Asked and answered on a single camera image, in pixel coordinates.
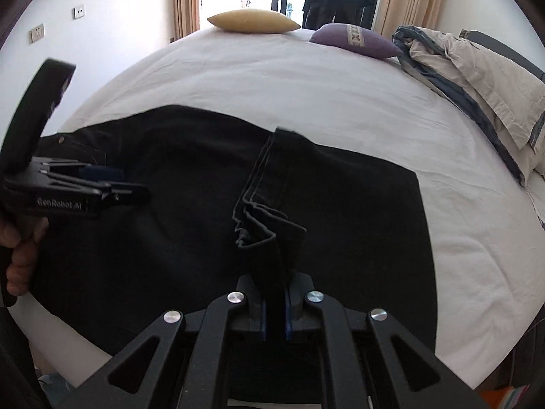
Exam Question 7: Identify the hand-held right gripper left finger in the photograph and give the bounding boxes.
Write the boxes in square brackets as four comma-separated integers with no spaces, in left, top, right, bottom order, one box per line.
[57,275,267,409]

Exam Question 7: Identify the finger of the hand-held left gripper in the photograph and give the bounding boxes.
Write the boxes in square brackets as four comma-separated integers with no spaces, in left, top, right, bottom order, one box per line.
[100,181,152,210]
[79,165,127,184]

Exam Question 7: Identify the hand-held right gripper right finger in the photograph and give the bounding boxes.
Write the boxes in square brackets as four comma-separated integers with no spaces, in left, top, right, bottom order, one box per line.
[284,273,490,409]

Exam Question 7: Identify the black pants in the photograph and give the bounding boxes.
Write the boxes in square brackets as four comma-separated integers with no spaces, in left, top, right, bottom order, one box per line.
[32,104,439,405]

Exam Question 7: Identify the person's left hand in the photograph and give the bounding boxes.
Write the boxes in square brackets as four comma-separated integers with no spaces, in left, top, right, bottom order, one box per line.
[0,215,48,299]

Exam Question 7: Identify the bed with white sheet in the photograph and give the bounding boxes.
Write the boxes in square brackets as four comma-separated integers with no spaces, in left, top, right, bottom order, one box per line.
[9,26,545,393]

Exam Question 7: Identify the yellow pillow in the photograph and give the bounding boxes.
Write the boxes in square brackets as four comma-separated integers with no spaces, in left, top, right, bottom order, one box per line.
[207,9,301,34]

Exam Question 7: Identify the orange box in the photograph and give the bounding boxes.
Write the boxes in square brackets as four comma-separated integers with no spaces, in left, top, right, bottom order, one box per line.
[498,385,529,409]

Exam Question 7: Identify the dark bedside cabinet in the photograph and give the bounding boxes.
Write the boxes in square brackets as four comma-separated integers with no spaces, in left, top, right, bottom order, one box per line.
[511,330,545,388]

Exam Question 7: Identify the purple patterned pillow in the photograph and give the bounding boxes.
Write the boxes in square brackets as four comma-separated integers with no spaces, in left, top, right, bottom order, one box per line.
[309,23,403,60]

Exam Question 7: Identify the white pillow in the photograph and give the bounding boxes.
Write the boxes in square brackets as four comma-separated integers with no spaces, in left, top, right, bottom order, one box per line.
[526,166,545,226]

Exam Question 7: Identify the beige and grey folded duvet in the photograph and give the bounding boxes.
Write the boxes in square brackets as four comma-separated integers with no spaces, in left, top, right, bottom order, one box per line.
[392,26,545,186]

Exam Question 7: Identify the grey padded headboard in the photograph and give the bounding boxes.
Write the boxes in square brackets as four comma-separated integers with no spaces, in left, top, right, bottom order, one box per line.
[460,29,545,77]

